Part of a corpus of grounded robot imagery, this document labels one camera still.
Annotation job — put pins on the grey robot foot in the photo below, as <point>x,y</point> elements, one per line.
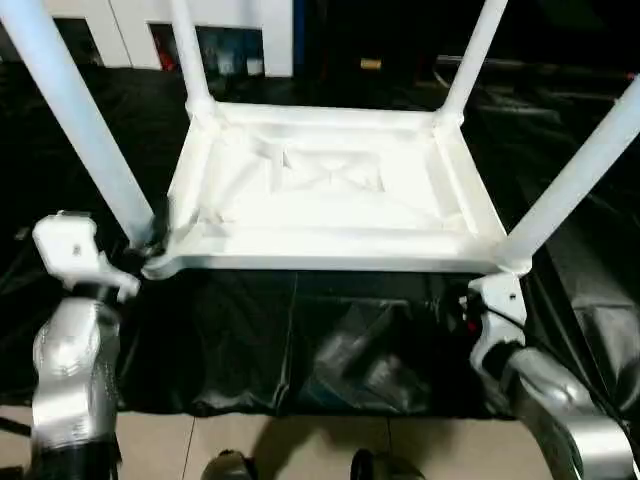
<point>230,465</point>
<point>385,465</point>

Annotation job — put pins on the grey robot right foot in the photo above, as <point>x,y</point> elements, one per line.
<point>385,465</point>

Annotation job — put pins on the white plastic table top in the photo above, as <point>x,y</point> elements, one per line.
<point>325,200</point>

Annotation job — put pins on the small tan label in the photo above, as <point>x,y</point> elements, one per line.
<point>370,63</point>

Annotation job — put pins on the red bottle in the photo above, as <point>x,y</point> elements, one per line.
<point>162,50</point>

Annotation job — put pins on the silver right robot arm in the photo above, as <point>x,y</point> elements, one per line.
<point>550,390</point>

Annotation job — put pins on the long black bar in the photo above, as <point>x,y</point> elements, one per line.
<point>550,61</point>

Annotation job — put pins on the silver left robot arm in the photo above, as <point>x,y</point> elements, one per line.
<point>70,360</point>

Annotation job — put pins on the grey robot left foot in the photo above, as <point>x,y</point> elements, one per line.
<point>230,465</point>

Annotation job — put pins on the white glass-door cabinet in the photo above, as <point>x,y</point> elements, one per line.
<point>125,30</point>

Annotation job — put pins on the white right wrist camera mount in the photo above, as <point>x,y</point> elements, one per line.
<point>505,300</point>

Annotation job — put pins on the white plastic table leg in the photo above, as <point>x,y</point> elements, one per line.
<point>475,50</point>
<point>575,175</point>
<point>75,100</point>
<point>190,50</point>

